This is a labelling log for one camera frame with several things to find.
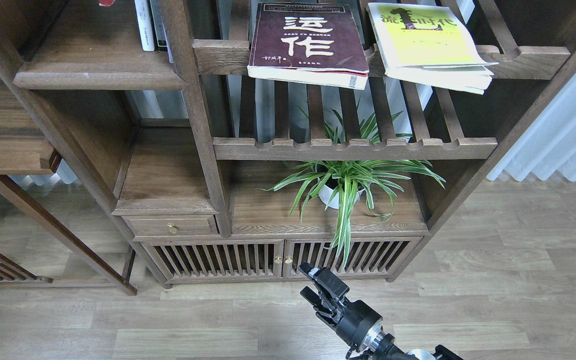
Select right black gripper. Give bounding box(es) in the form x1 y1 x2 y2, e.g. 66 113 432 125
298 262 383 351

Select white upright book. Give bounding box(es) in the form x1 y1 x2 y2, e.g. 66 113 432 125
134 0 156 51

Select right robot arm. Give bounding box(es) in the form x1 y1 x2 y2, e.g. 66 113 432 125
298 262 460 360

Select wooden side furniture left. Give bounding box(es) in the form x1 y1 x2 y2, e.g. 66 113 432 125
0 77 67 289

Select dark upright book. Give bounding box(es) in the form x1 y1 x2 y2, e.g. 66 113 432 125
150 0 169 53

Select dark wooden bookshelf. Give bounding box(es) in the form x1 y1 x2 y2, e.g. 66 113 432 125
0 0 576 287

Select red cover book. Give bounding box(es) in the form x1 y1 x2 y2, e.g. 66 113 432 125
98 0 115 7

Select green spider plant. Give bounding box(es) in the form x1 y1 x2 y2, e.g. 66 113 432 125
261 102 447 271

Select brass drawer knob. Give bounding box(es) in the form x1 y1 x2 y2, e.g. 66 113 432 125
166 222 179 234

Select white curtain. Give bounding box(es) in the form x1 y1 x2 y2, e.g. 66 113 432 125
487 74 576 182

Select dark red book white characters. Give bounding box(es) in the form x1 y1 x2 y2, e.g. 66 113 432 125
247 2 370 91

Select yellow green cover book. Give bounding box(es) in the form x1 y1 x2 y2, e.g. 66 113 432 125
366 2 493 95

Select brass cabinet door knobs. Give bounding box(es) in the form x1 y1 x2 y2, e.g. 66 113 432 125
273 255 294 264

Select white plant pot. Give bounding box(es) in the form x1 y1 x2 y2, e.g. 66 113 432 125
316 171 366 214

